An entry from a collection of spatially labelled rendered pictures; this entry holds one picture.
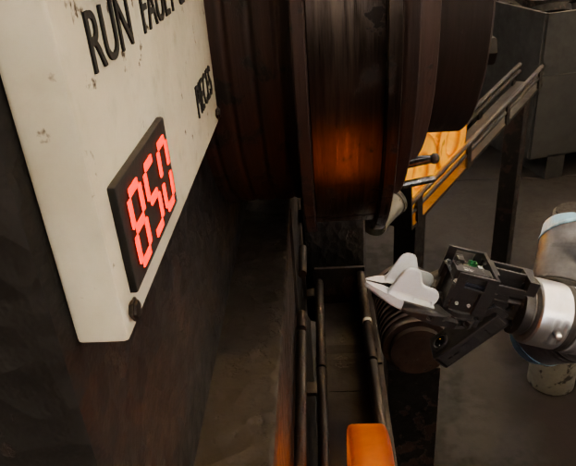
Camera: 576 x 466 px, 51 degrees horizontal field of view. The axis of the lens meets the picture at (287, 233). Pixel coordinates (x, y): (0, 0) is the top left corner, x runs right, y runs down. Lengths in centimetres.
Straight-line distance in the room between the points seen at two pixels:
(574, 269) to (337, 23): 67
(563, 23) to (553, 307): 208
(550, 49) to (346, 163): 237
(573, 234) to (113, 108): 87
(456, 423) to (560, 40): 172
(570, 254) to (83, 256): 87
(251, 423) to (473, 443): 122
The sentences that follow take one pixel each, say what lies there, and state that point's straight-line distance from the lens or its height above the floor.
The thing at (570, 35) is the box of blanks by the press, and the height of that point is 64.
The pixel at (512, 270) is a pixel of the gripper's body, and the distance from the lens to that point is 85.
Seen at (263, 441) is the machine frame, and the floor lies 87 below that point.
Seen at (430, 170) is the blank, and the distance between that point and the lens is 130.
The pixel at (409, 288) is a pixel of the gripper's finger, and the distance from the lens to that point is 79.
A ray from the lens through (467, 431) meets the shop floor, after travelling 167.
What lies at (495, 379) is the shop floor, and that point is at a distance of 183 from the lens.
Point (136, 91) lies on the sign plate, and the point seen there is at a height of 114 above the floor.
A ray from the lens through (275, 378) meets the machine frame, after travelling 49.
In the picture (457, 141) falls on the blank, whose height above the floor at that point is 71.
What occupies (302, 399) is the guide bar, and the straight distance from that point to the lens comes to 64.
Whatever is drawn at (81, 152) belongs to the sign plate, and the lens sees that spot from 20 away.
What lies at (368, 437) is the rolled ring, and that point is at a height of 82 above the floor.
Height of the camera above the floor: 120
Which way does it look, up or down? 29 degrees down
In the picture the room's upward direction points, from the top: 4 degrees counter-clockwise
